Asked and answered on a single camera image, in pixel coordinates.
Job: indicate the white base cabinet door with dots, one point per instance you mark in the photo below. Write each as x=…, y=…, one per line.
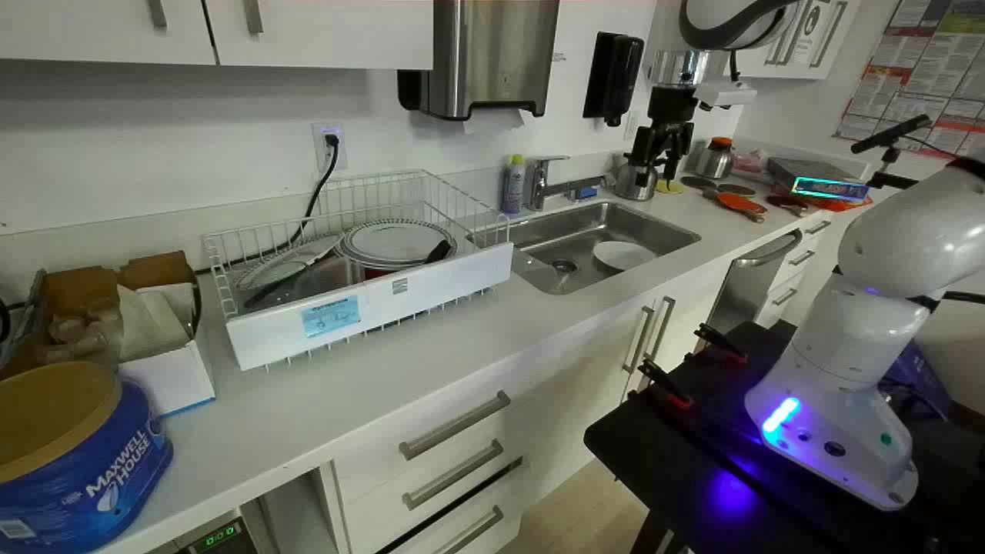
x=687, y=318
x=587, y=378

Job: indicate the grey round pot lid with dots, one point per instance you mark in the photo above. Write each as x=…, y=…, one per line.
x=293, y=275

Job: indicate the white upper cabinet door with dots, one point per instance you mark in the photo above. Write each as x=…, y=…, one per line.
x=93, y=27
x=328, y=31

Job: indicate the metal jar red lid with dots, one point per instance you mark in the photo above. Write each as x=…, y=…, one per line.
x=720, y=161

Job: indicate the dark device teal light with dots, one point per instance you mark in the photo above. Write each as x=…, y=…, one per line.
x=820, y=178

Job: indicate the white plate dotted rim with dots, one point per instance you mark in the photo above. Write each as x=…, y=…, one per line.
x=394, y=245

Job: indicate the stainless steel sink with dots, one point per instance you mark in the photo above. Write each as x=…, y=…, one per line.
x=573, y=232

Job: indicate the printed wall poster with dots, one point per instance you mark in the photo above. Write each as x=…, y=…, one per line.
x=924, y=72

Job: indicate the small white drawer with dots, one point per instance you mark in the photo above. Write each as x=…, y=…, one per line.
x=785, y=296
x=817, y=229
x=798, y=259

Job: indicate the dish soap bottle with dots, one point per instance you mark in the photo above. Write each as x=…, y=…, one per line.
x=513, y=187

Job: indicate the open white cardboard box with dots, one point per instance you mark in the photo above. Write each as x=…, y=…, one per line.
x=165, y=372

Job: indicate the chrome faucet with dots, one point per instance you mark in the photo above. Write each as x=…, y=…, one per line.
x=542, y=187

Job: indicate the black soap dispenser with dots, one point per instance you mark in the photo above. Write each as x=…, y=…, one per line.
x=614, y=76

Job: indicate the white wall outlet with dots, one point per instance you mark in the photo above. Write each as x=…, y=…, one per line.
x=325, y=155

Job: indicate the stainless paper towel dispenser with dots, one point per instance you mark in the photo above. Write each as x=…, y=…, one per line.
x=493, y=50

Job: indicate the small metal cup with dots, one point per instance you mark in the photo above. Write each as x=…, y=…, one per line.
x=624, y=187

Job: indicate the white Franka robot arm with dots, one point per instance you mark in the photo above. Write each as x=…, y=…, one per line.
x=871, y=338

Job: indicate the black camera on stand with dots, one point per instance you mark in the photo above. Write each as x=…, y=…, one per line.
x=892, y=134

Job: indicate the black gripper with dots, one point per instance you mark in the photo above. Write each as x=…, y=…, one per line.
x=671, y=113

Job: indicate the black appliance green display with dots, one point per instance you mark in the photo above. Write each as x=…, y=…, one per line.
x=220, y=538

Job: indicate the plain white plate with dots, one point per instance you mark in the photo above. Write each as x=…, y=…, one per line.
x=624, y=255

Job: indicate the stainless appliance door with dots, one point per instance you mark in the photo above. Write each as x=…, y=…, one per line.
x=750, y=281

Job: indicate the red black clamp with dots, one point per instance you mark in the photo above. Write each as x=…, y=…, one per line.
x=666, y=386
x=722, y=343

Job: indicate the blue coffee can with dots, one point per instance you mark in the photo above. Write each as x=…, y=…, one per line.
x=93, y=482

